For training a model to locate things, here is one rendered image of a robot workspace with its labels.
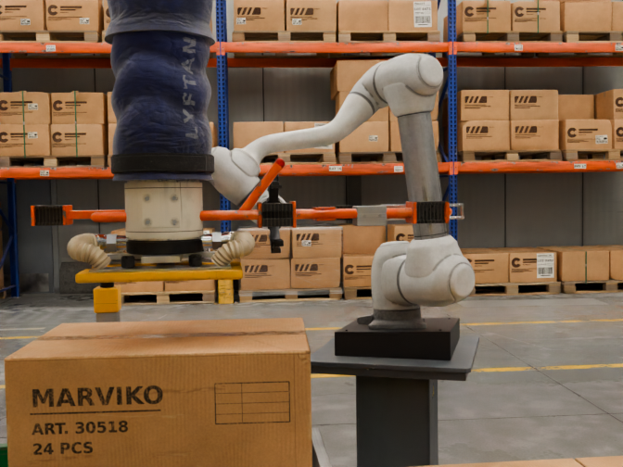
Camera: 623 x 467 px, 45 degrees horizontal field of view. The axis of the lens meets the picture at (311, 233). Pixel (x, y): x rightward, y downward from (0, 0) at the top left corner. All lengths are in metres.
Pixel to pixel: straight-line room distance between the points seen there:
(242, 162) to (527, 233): 8.87
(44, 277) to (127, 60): 8.89
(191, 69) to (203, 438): 0.77
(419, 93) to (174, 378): 1.14
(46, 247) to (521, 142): 6.18
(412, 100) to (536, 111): 7.30
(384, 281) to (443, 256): 0.25
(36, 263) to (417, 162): 8.58
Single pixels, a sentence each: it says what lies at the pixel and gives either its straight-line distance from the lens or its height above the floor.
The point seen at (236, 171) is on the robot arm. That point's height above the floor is 1.32.
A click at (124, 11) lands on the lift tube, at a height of 1.64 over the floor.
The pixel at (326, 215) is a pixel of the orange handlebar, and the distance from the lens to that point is 1.69.
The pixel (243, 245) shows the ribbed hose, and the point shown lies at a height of 1.15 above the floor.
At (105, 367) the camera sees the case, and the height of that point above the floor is 0.92.
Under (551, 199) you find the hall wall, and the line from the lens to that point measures 10.91.
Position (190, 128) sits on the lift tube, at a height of 1.40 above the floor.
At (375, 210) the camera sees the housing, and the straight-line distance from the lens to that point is 1.71.
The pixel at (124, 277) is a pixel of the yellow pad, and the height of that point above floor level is 1.09.
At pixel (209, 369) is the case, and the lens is 1.52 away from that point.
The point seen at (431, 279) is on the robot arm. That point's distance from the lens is 2.23.
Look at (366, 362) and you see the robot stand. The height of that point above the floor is 0.75.
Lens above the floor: 1.26
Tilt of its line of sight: 3 degrees down
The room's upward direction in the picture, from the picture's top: 1 degrees counter-clockwise
